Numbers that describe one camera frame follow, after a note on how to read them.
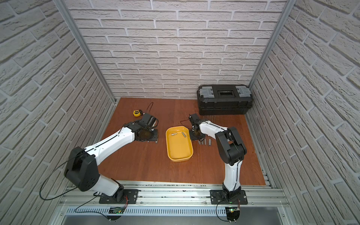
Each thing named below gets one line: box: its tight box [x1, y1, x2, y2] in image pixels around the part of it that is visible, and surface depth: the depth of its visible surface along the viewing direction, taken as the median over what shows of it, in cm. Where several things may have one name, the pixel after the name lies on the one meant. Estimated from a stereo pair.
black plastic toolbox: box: [196, 84, 253, 115], surface depth 103 cm
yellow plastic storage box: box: [165, 125, 194, 163], surface depth 95 cm
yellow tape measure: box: [133, 109, 143, 117], surface depth 111 cm
